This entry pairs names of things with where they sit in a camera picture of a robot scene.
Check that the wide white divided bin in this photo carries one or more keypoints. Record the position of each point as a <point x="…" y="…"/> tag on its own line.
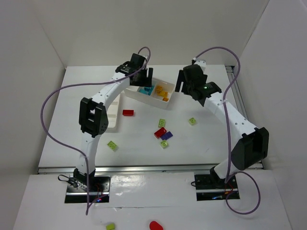
<point x="138" y="93"/>

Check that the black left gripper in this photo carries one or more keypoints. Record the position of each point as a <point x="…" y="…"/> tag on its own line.
<point x="144" y="77"/>

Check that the lone lime brick front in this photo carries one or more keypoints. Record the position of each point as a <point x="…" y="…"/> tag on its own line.
<point x="113" y="146"/>

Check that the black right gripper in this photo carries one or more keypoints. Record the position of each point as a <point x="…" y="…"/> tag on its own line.
<point x="183" y="80"/>

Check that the long teal brick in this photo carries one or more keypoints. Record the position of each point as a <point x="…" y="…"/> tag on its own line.
<point x="149" y="90"/>

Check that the aluminium rail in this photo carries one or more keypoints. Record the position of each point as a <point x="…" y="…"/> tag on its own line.
<point x="234" y="90"/>
<point x="133" y="169"/>

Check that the red brick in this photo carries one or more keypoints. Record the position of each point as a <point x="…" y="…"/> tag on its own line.
<point x="126" y="112"/>
<point x="160" y="132"/>

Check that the small yellow brick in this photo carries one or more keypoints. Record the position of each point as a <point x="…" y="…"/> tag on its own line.
<point x="158" y="89"/>

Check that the yellow curved striped brick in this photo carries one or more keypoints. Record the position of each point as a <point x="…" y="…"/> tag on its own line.
<point x="164" y="96"/>

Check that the narrow white divided tray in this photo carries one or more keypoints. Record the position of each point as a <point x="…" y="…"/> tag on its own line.
<point x="112" y="114"/>

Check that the aluminium right side rail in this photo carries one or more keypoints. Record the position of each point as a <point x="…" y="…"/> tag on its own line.
<point x="234" y="90"/>

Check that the lime brick on foreground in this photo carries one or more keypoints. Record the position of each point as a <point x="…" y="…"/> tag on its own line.
<point x="110" y="226"/>

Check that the aluminium front rail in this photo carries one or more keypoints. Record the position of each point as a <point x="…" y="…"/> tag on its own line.
<point x="133" y="169"/>

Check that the red brick by purple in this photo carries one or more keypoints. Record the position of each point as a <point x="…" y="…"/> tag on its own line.
<point x="160" y="132"/>

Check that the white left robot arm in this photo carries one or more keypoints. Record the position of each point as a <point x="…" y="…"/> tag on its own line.
<point x="93" y="112"/>

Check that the red rounded foreground piece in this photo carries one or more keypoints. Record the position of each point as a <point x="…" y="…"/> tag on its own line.
<point x="154" y="225"/>

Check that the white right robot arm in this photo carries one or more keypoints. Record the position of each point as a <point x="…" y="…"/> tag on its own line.
<point x="249" y="144"/>

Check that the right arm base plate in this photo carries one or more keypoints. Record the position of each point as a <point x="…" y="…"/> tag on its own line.
<point x="207" y="190"/>

